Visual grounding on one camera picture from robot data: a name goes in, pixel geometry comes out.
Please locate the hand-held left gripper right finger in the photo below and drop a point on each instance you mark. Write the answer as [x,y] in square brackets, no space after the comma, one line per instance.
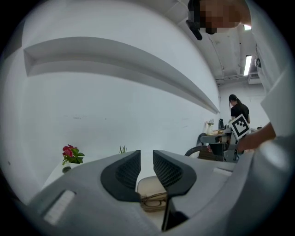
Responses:
[196,179]

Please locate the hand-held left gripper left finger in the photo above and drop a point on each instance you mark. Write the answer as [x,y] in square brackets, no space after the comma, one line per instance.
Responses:
[92,184]

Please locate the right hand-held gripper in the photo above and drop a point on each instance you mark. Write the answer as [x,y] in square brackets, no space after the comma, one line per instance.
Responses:
[239,126]

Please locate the brown-framed eyeglasses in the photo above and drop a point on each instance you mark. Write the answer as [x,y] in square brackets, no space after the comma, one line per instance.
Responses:
[152,203]

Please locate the person's right forearm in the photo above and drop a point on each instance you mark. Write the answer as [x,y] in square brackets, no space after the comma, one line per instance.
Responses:
[258,137]

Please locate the black folding chair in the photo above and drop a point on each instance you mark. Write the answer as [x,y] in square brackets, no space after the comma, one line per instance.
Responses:
[202,138]

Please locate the vase of pale flowers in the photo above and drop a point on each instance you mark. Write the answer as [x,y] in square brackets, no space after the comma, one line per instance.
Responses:
[209,126]

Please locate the black bottle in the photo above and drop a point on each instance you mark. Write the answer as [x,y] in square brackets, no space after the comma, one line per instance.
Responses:
[221,123]

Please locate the dark wicker round chair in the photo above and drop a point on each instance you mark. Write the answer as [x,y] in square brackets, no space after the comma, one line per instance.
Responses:
[196,149]

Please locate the red flower potted plant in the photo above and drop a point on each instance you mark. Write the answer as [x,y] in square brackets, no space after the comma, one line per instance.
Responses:
[70,153]

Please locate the small green potted plant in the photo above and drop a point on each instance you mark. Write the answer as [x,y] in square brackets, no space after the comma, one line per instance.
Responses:
[122,149]

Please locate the long ceiling light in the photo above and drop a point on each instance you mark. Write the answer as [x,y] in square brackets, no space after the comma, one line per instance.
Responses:
[247,27]
[247,65]

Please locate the person's white shirt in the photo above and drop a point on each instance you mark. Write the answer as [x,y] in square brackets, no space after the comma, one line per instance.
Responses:
[276,80]

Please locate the person's face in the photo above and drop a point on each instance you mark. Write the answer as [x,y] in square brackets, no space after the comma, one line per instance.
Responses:
[221,16]

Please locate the black head-worn camera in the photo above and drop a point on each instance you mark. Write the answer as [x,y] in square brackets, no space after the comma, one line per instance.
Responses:
[193,20]

